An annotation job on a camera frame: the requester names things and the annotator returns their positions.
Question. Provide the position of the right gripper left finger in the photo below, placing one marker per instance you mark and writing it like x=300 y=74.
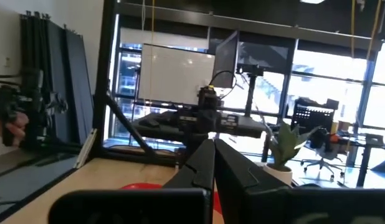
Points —
x=202 y=171

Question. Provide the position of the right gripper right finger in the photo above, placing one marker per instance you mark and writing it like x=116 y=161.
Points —
x=236 y=180

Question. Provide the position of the red plastic tray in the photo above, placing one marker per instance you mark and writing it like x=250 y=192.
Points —
x=139 y=186

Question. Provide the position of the white plant pot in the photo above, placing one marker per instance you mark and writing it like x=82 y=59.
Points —
x=279 y=175

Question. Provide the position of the black standing desk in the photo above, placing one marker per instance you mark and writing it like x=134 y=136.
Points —
x=251 y=126

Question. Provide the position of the green snake plant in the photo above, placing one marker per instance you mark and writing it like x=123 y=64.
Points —
x=286 y=146

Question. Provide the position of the black monitor stand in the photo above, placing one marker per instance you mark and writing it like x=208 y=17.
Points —
x=251 y=90

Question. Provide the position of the black office chair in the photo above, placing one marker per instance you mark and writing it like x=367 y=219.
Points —
x=323 y=149

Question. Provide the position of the black perforated rack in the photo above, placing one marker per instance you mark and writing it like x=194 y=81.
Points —
x=311 y=115

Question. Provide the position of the white whiteboard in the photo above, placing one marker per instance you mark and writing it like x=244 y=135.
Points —
x=177 y=74

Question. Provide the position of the dark flat monitor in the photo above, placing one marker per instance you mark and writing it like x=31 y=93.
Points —
x=226 y=59

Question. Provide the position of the white edge strip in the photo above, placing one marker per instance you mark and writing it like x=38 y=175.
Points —
x=86 y=149

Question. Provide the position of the large glass window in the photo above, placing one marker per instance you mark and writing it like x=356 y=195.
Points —
x=329 y=93

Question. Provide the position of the black office desk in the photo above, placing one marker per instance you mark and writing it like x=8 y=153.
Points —
x=365 y=161

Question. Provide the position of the white window blind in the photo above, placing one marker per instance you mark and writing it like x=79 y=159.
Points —
x=164 y=37

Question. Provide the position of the dark blue panel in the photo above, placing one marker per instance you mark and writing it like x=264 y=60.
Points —
x=78 y=87

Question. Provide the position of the person's hand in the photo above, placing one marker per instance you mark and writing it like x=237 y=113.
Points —
x=12 y=127

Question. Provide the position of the white ceiling light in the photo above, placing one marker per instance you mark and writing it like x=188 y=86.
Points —
x=312 y=1

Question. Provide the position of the black ribbed panel stack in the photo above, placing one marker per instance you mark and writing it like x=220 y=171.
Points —
x=36 y=46

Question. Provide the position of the black rig frame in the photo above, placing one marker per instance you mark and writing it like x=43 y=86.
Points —
x=106 y=77

